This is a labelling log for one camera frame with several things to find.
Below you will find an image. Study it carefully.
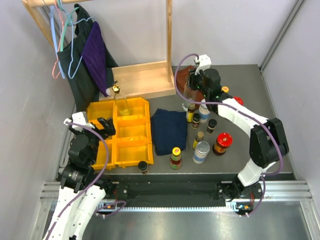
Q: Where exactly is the sauce bottle yellow cap front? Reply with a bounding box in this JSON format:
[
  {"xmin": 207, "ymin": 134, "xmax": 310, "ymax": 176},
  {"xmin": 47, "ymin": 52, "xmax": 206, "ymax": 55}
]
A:
[{"xmin": 170, "ymin": 147, "xmax": 182, "ymax": 170}]

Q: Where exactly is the blue clothes hanger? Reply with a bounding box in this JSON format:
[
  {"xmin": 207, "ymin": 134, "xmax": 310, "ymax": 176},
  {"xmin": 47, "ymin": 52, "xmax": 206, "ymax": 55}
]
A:
[{"xmin": 49, "ymin": 4, "xmax": 96, "ymax": 80}]

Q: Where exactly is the white salt canister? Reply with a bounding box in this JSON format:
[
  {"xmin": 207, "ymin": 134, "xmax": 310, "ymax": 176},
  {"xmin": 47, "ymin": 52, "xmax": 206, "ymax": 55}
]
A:
[
  {"xmin": 198, "ymin": 99, "xmax": 211, "ymax": 123},
  {"xmin": 192, "ymin": 141, "xmax": 211, "ymax": 164}
]

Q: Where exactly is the clear oil bottle gold cap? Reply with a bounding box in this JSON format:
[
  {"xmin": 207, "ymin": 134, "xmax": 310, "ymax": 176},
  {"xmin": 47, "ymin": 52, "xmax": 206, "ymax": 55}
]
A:
[{"xmin": 183, "ymin": 77, "xmax": 197, "ymax": 102}]

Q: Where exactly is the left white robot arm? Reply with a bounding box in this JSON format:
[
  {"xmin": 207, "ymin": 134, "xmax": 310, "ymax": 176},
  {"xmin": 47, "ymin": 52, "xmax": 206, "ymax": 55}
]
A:
[{"xmin": 44, "ymin": 117, "xmax": 116, "ymax": 240}]

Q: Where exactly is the small yellow label bottle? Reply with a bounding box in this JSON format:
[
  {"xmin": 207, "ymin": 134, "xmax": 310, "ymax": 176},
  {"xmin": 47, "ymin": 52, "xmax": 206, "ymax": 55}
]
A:
[
  {"xmin": 186, "ymin": 103, "xmax": 196, "ymax": 123},
  {"xmin": 192, "ymin": 131, "xmax": 204, "ymax": 150}
]

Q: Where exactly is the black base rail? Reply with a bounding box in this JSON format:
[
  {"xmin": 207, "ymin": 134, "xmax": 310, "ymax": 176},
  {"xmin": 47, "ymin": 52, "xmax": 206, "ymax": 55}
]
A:
[{"xmin": 57, "ymin": 172, "xmax": 296, "ymax": 208}]

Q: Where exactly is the purple hanging cloth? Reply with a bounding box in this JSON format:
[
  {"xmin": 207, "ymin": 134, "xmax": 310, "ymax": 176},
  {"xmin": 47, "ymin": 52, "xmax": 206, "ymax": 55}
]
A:
[{"xmin": 81, "ymin": 21, "xmax": 114, "ymax": 97}]

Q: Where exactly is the black cap spice jar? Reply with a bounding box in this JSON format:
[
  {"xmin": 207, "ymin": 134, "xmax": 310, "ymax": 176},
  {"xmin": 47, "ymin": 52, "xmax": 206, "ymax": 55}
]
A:
[
  {"xmin": 206, "ymin": 119, "xmax": 217, "ymax": 135},
  {"xmin": 137, "ymin": 161, "xmax": 149, "ymax": 175},
  {"xmin": 192, "ymin": 113, "xmax": 201, "ymax": 129}
]

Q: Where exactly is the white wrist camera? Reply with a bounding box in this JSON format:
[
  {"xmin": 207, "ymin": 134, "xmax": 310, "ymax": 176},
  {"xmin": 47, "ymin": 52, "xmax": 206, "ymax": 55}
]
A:
[
  {"xmin": 63, "ymin": 111, "xmax": 95, "ymax": 132},
  {"xmin": 194, "ymin": 54, "xmax": 212, "ymax": 75}
]

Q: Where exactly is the sauce bottle yellow cap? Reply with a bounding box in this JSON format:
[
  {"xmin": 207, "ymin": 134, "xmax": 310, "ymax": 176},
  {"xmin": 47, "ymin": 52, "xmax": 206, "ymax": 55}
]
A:
[
  {"xmin": 221, "ymin": 86, "xmax": 230, "ymax": 94},
  {"xmin": 170, "ymin": 147, "xmax": 182, "ymax": 170}
]

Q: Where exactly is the green clothes hanger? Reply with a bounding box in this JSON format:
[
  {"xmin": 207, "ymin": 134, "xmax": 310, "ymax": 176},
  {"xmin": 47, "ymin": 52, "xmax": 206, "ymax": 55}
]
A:
[{"xmin": 59, "ymin": 7, "xmax": 79, "ymax": 52}]

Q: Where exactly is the brown folded towel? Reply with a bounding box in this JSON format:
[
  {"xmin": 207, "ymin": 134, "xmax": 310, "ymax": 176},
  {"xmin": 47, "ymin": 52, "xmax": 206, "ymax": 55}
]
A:
[{"xmin": 175, "ymin": 65, "xmax": 205, "ymax": 102}]

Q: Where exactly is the red lid jar front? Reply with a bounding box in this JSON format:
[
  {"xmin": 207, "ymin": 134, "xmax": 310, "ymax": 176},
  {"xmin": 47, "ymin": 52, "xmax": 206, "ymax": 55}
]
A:
[{"xmin": 212, "ymin": 132, "xmax": 233, "ymax": 156}]

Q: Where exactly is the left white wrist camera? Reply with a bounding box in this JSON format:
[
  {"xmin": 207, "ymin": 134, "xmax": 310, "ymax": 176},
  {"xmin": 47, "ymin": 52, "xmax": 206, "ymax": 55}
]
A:
[{"xmin": 63, "ymin": 111, "xmax": 95, "ymax": 132}]

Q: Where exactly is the wooden clothes rack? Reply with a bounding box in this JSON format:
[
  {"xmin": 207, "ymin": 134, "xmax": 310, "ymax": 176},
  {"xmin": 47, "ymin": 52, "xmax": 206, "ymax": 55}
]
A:
[{"xmin": 22, "ymin": 0, "xmax": 176, "ymax": 99}]

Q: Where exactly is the white salt canister front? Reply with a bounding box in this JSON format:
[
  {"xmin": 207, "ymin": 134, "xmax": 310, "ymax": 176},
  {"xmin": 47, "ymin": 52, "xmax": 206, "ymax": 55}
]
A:
[{"xmin": 192, "ymin": 141, "xmax": 211, "ymax": 164}]

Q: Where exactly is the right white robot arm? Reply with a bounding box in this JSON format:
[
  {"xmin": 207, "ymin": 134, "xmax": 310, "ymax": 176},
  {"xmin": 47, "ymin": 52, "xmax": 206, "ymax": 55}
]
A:
[{"xmin": 187, "ymin": 68, "xmax": 289, "ymax": 200}]

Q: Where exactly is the yellow bin organizer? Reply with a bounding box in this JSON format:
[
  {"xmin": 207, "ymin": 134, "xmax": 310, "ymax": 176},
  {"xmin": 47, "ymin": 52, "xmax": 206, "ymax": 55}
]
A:
[{"xmin": 86, "ymin": 97, "xmax": 154, "ymax": 171}]

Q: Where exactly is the small yellow label bottle front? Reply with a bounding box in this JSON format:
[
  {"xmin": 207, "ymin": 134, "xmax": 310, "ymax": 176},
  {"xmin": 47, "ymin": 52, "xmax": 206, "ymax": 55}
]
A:
[{"xmin": 192, "ymin": 131, "xmax": 204, "ymax": 150}]

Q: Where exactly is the dark green hanging garment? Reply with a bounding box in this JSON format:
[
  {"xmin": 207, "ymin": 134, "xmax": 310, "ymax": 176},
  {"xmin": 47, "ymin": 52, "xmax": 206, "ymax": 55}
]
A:
[{"xmin": 57, "ymin": 3, "xmax": 118, "ymax": 112}]

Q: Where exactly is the red lid jar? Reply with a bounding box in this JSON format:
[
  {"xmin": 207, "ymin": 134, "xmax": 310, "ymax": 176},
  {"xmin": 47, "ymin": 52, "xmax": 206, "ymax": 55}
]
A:
[
  {"xmin": 212, "ymin": 132, "xmax": 233, "ymax": 156},
  {"xmin": 233, "ymin": 96, "xmax": 244, "ymax": 106}
]

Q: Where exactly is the white salt canister back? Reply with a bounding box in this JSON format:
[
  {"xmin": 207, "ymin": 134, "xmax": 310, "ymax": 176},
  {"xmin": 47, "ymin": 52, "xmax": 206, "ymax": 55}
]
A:
[{"xmin": 198, "ymin": 99, "xmax": 211, "ymax": 123}]

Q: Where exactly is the navy blue folded cloth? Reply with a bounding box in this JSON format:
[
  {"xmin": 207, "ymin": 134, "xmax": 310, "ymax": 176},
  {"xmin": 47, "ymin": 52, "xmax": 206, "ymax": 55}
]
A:
[{"xmin": 150, "ymin": 108, "xmax": 188, "ymax": 156}]

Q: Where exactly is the sauce bottle yellow cap back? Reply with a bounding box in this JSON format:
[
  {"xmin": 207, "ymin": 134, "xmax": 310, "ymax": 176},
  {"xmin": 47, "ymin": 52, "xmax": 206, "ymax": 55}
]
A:
[{"xmin": 221, "ymin": 86, "xmax": 230, "ymax": 94}]

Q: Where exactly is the red lid jar back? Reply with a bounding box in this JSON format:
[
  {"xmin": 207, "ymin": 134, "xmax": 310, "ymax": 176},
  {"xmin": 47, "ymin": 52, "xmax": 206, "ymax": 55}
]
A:
[{"xmin": 233, "ymin": 96, "xmax": 244, "ymax": 106}]

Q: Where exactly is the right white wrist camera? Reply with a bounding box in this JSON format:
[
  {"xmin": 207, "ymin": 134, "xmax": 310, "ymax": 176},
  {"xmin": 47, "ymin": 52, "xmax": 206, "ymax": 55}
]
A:
[{"xmin": 194, "ymin": 54, "xmax": 212, "ymax": 75}]

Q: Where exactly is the small yellow label bottle back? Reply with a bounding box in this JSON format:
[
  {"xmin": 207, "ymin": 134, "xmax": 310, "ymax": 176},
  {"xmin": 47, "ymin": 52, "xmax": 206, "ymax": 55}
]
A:
[{"xmin": 186, "ymin": 103, "xmax": 196, "ymax": 123}]

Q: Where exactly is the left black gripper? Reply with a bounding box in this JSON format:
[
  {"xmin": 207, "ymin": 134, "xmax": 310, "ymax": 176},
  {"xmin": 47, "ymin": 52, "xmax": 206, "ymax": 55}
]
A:
[{"xmin": 70, "ymin": 117, "xmax": 115, "ymax": 165}]

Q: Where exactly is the pink clothes hanger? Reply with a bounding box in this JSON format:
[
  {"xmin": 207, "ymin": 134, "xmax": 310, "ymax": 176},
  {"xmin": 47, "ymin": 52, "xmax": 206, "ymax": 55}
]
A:
[{"xmin": 50, "ymin": 0, "xmax": 66, "ymax": 79}]

